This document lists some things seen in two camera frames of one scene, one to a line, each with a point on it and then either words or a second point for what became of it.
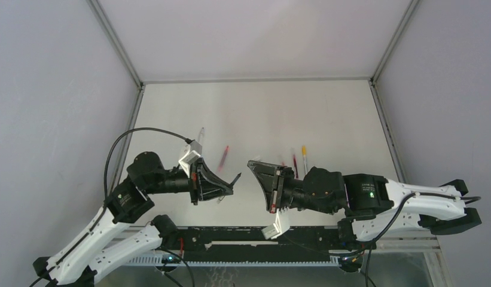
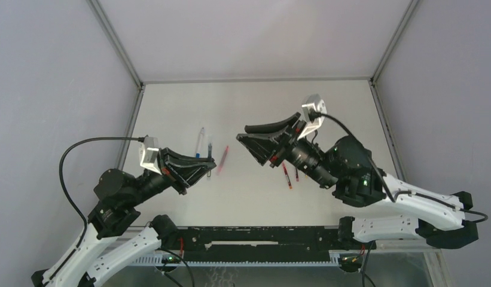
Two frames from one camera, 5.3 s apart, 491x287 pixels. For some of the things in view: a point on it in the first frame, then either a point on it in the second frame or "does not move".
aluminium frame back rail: x=223 y=79 does not move
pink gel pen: x=223 y=159 does not move
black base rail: x=254 y=242 does not move
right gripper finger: x=271 y=178 → x=273 y=127
